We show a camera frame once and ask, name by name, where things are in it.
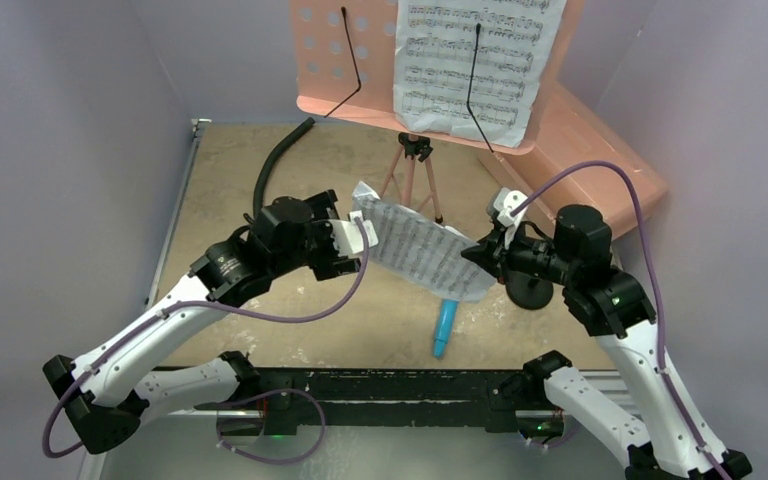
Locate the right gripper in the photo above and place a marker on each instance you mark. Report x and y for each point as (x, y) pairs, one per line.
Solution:
(494, 250)

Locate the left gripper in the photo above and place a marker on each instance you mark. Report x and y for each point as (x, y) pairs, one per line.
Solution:
(325, 207)

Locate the black round microphone stand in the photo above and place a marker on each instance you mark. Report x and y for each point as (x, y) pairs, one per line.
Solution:
(528, 292)

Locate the white paper sheet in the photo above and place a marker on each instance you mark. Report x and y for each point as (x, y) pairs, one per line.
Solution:
(420, 250)

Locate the pink perforated music stand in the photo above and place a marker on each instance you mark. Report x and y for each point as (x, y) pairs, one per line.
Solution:
(345, 70)

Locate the printed sheet music page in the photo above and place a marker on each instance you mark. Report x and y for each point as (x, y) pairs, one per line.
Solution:
(471, 69)

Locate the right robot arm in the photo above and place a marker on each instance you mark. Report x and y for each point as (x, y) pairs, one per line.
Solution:
(667, 438)

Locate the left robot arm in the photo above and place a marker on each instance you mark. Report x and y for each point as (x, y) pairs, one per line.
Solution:
(108, 393)

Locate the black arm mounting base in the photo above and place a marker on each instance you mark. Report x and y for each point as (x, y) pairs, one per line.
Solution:
(497, 401)

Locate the black foam tube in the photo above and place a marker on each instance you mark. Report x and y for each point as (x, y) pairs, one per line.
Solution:
(273, 158)

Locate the blue toy microphone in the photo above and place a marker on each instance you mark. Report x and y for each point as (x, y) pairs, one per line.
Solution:
(444, 326)

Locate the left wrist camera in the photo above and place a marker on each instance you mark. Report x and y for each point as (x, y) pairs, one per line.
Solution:
(353, 236)

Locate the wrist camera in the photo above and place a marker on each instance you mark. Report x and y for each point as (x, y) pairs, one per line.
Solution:
(502, 206)
(353, 236)

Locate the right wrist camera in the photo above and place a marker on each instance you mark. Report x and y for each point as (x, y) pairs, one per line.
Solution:
(502, 206)

